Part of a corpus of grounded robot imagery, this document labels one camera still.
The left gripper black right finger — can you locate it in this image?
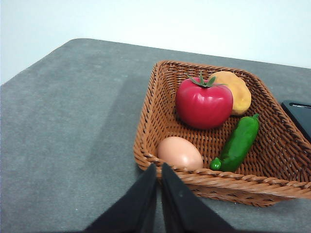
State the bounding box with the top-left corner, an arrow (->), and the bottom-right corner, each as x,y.
161,162 -> 238,233

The red tomato with green stem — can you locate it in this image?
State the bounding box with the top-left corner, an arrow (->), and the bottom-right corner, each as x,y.
175,71 -> 234,129

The yellow-orange potato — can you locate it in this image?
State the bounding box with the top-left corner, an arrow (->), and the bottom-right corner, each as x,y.
208,71 -> 252,116

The beige egg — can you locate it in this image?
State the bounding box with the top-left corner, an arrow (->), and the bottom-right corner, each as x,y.
156,136 -> 204,170

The green cucumber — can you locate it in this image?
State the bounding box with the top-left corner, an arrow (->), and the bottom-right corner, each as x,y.
209,113 -> 260,173

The brown woven wicker basket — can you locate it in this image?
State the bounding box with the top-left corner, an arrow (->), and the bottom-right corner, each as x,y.
133,60 -> 311,207

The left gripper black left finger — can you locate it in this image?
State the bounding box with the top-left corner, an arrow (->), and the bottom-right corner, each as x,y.
85,164 -> 157,233

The black rectangular tray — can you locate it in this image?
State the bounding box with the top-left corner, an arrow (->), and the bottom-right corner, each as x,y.
280,100 -> 311,141

